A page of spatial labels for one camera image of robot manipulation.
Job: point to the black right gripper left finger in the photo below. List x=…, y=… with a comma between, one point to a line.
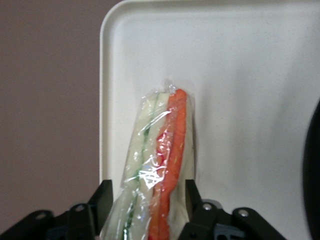
x=75, y=220

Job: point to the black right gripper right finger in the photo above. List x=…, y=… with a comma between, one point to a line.
x=212, y=222

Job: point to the beige plastic serving tray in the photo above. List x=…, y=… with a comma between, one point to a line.
x=225, y=75

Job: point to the triangle sandwich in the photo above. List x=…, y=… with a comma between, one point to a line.
x=155, y=155

